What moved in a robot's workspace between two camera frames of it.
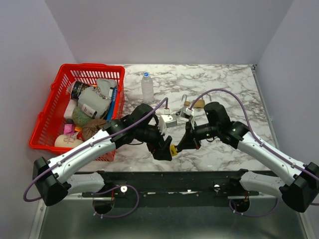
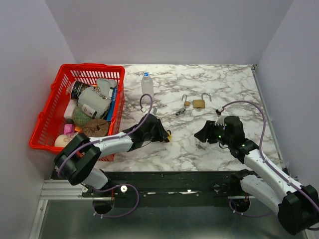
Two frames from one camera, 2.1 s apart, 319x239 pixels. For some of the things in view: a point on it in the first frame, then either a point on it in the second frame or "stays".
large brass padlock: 200,103 stays
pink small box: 69,129 stays
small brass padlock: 186,103 stays
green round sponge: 79,117 stays
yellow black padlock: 173,150 to 169,137
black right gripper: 191,141 to 208,132
